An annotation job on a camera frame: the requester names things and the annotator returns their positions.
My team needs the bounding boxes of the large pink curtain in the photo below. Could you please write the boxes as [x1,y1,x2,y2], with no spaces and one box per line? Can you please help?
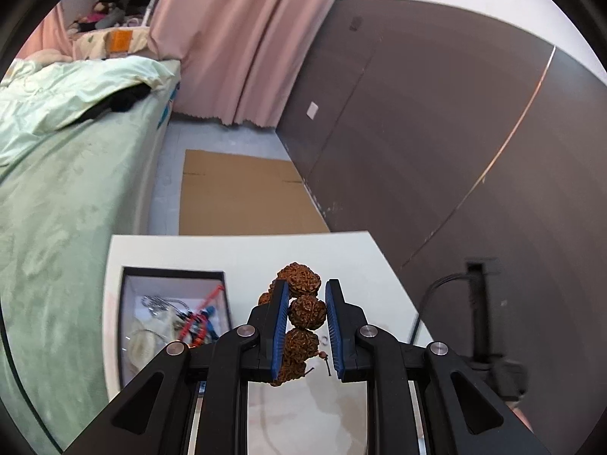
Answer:
[150,0,352,127]

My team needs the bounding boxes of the brown walnut bead bracelet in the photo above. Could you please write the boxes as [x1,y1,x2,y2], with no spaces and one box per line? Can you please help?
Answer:
[258,263,333,387]

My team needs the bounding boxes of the small pink curtain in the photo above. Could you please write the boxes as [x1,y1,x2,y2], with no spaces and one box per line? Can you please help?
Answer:
[18,4,73,63]

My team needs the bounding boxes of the bed with green sheet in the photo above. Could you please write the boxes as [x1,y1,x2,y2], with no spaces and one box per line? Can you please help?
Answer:
[0,54,184,452]

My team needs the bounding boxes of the black jewelry box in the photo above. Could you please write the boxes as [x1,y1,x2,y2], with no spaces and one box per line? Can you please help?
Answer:
[118,267,233,389]

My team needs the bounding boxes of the light green quilt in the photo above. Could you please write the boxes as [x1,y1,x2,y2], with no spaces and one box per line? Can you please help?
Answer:
[0,55,179,177]

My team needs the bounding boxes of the red beaded bracelet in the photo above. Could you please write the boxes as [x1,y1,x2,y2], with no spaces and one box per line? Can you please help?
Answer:
[178,284,225,344]

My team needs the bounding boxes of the white stand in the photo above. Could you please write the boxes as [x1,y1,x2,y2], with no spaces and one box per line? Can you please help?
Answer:
[127,0,164,28]

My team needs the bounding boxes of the black power cable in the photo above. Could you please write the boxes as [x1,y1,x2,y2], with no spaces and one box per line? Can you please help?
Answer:
[410,271,470,344]

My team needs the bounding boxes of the patterned pillow with orange patch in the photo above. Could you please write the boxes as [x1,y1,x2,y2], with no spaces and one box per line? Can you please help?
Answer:
[70,25,153,59]

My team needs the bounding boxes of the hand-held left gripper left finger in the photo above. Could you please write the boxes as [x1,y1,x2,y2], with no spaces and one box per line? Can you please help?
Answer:
[64,279,291,455]

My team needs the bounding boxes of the white translucent pouch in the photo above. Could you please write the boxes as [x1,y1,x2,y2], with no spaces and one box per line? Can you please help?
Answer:
[124,310,180,371]

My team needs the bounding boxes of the stuffed toys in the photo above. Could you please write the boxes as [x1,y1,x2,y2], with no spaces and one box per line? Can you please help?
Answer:
[70,1,126,30]

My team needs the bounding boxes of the black cloth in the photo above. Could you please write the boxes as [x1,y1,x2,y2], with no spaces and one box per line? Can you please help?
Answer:
[77,84,151,122]

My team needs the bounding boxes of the dark wall socket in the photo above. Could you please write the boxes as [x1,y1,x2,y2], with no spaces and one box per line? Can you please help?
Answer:
[465,257,500,276]

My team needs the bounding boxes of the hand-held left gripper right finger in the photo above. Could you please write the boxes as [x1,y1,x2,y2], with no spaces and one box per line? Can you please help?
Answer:
[325,279,553,455]

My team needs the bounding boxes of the silver earring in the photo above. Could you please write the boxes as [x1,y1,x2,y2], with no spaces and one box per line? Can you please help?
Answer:
[141,295,187,314]

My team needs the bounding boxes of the flat cardboard sheet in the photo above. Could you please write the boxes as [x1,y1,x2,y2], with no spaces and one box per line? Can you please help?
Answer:
[179,149,331,237]

